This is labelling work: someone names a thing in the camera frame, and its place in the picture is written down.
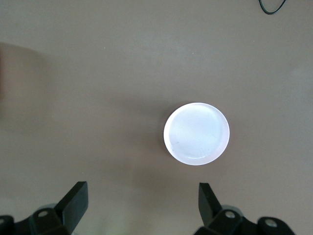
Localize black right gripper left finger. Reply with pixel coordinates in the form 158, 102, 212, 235
29, 181, 89, 235

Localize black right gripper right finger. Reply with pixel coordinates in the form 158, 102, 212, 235
195, 182, 247, 235

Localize black cable loop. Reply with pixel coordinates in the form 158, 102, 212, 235
258, 0, 288, 15

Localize white round plate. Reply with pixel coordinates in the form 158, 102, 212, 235
163, 102, 231, 166

